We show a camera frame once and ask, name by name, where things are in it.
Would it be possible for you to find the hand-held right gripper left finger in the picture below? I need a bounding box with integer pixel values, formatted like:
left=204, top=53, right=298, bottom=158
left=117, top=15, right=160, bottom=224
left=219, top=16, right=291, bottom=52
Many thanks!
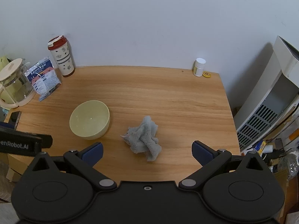
left=27, top=142, right=117, bottom=190

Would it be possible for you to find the white pill bottle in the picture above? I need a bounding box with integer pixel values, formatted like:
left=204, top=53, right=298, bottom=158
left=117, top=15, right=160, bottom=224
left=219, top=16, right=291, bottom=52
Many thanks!
left=193, top=58, right=206, bottom=77

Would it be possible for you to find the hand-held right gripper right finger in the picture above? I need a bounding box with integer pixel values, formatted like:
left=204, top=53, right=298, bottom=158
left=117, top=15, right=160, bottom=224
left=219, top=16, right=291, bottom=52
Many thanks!
left=178, top=141, right=271, bottom=190

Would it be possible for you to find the clear plastic bag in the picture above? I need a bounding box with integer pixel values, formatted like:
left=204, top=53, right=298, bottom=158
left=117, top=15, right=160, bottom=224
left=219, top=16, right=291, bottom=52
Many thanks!
left=280, top=150, right=299, bottom=181

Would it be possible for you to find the dark smartphone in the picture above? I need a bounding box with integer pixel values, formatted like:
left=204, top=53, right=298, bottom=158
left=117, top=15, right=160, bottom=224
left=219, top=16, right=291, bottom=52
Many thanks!
left=9, top=111, right=22, bottom=130

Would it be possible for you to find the cardboard box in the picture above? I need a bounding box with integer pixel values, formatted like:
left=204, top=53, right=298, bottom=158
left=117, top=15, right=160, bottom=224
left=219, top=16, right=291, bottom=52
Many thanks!
left=272, top=166, right=289, bottom=193
left=6, top=153, right=27, bottom=183

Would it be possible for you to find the white tumbler with red lid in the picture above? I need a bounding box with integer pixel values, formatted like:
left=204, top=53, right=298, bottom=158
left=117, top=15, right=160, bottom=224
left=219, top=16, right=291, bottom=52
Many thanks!
left=48, top=35, right=75, bottom=77

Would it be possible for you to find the white air purifier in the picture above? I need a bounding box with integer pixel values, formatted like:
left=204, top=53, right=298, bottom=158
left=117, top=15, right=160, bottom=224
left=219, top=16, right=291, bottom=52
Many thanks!
left=234, top=35, right=299, bottom=151

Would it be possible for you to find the grey fluffy cloth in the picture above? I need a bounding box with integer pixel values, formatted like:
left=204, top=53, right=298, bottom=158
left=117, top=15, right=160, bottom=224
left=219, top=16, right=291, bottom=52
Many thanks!
left=121, top=115, right=162, bottom=162

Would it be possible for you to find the glass kettle with cream lid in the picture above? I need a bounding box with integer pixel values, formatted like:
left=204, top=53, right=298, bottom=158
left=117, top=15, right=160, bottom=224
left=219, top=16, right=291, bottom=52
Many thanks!
left=0, top=58, right=36, bottom=109

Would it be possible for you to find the blue foil packet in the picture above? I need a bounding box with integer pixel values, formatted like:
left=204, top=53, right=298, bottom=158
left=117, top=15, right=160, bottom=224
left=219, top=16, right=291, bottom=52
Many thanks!
left=24, top=56, right=62, bottom=102

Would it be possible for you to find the pale green bowl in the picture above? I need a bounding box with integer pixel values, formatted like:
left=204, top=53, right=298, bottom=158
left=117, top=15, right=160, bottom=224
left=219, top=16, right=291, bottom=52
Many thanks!
left=69, top=100, right=110, bottom=141

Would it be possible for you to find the yellow plush object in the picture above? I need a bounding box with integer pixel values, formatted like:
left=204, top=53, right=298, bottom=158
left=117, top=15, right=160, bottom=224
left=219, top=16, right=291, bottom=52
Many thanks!
left=0, top=55, right=11, bottom=69

